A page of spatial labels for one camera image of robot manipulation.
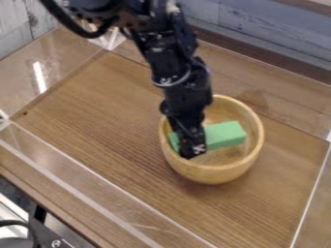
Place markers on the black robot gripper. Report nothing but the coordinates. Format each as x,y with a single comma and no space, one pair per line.
186,100

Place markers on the green rectangular block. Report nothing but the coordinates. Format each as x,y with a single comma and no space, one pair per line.
223,134

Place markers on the brown wooden bowl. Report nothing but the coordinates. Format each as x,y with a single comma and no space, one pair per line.
222,164

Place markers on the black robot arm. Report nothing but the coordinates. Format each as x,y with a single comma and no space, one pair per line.
155,24

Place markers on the clear acrylic corner bracket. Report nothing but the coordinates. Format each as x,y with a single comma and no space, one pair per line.
110,40

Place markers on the clear acrylic enclosure wall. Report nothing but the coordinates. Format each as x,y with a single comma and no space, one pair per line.
80,147

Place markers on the black table leg bracket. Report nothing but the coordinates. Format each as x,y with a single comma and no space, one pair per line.
47,238

